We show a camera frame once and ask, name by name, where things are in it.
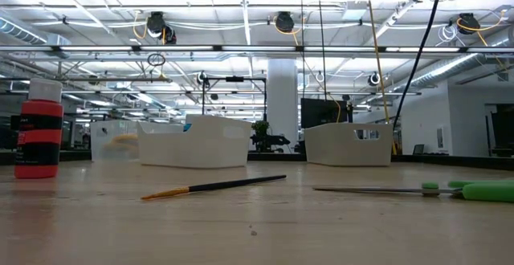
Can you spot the white plastic bin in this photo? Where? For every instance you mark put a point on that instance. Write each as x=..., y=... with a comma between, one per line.
x=201, y=148

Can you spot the thin black paintbrush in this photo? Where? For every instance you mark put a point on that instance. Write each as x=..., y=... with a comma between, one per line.
x=233, y=184

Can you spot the blue paint bottle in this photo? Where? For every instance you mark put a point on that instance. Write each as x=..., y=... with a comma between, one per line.
x=187, y=127

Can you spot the grey plastic bin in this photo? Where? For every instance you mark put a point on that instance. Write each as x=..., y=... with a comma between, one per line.
x=341, y=150

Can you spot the clear plastic bin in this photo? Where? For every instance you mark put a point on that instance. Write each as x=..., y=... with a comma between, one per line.
x=100, y=136

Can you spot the red paint bottle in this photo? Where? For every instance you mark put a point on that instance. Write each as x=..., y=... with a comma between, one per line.
x=39, y=136

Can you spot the black background robot arm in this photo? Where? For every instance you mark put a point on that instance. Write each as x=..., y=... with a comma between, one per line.
x=269, y=140

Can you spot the background green plant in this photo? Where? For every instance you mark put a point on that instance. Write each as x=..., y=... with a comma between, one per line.
x=260, y=127

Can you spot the white building pillar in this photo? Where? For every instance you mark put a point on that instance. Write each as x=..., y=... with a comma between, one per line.
x=282, y=96

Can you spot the black background monitor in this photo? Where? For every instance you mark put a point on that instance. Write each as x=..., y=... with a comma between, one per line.
x=321, y=114

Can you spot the small background laptop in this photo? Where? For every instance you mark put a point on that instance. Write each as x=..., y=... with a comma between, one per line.
x=418, y=149

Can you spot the long ceiling light bar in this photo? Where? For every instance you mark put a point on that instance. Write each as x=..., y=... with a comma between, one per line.
x=96, y=48

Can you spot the large black screen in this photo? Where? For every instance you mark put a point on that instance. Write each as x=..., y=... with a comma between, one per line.
x=504, y=130

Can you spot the black background rig frame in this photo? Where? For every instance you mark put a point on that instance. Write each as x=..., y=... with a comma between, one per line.
x=235, y=79

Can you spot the silver air duct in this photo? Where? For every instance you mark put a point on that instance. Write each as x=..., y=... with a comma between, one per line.
x=441, y=70
x=20, y=32

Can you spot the black aluminium table frame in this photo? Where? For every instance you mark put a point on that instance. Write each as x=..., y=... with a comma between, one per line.
x=462, y=161

